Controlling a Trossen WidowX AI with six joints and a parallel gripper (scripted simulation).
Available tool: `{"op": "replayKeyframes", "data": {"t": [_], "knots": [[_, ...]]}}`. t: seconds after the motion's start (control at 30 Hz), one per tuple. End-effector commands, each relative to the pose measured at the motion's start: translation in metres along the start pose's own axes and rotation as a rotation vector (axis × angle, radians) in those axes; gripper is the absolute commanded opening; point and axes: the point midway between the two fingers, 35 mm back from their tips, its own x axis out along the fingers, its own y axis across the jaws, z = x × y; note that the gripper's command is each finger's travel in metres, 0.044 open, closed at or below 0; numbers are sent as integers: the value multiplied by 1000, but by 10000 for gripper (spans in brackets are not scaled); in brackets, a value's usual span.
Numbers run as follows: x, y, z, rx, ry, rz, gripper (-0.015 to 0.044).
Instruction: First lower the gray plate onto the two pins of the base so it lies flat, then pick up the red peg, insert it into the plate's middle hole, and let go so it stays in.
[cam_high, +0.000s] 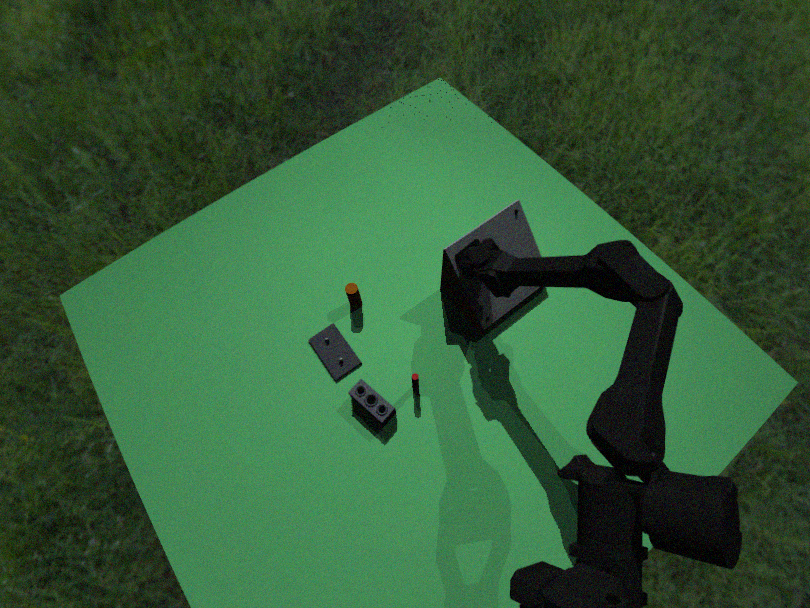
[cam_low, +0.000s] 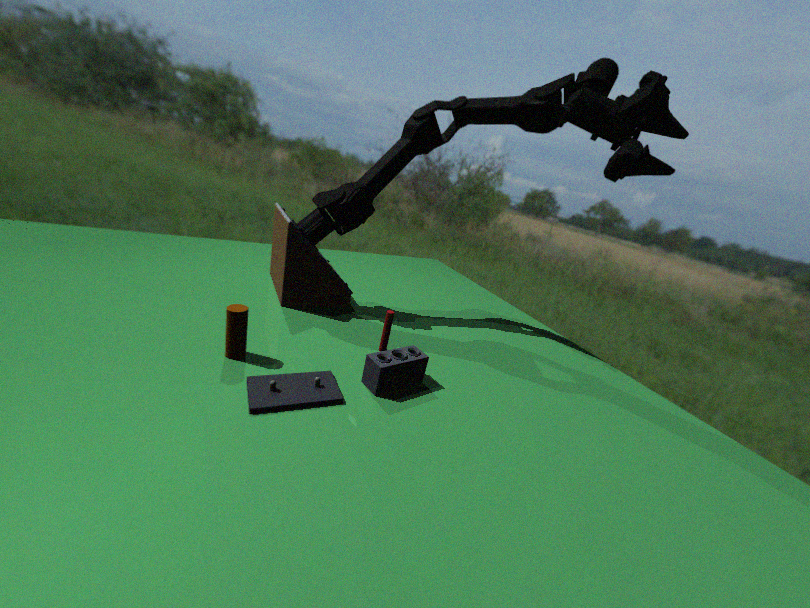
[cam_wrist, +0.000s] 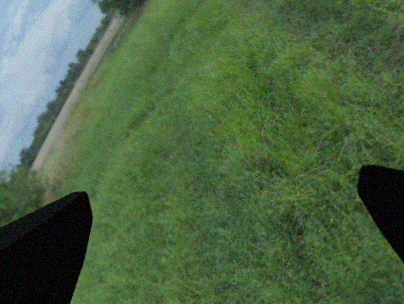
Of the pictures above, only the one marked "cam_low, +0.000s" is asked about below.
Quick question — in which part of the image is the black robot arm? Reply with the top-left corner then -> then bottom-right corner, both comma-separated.
292,58 -> 670,251

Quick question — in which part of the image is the dark brown cylinder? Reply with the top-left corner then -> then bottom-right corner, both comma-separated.
226,304 -> 249,359

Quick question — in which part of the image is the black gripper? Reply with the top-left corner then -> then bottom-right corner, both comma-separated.
588,95 -> 689,183

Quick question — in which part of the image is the dark red cylinder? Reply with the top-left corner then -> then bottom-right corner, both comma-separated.
379,310 -> 394,351

